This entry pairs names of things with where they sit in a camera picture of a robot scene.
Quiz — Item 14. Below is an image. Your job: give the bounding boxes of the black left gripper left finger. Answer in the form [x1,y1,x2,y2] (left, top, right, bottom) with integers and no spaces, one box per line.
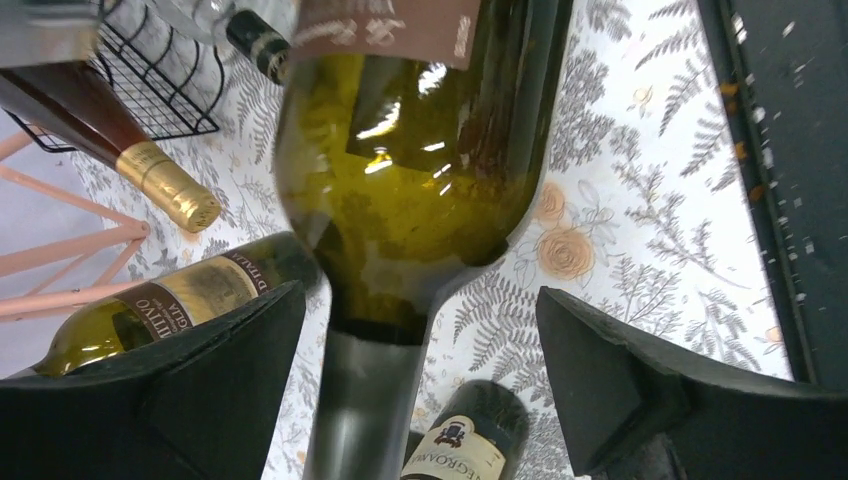
[1,282,305,479]

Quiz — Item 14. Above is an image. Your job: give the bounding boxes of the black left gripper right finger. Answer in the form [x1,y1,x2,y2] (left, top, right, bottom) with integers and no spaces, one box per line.
[536,287,847,479]

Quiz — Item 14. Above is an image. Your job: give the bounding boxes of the small dark wine bottle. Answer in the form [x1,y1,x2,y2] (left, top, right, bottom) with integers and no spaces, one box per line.
[400,380,530,480]

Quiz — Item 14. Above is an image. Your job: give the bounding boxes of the green wine bottle grey cap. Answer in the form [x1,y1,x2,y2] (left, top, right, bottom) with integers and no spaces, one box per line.
[274,0,572,479]

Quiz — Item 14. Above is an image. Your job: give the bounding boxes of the green wine bottle brown label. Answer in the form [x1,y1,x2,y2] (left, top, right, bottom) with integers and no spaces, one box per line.
[27,232,320,377]

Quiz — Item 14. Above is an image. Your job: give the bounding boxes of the red wine bottle gold cap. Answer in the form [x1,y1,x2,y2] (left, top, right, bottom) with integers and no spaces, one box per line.
[1,61,221,233]

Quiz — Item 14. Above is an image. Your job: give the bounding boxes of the clear liquor bottle black cap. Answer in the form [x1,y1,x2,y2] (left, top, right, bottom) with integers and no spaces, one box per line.
[146,0,290,86]

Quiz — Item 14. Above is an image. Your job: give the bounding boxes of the pink music stand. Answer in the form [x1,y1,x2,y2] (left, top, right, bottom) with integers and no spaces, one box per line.
[1,165,150,322]

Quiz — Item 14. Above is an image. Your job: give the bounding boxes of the black wire wine rack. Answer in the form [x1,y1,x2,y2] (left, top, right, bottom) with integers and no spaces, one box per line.
[90,1,225,141]

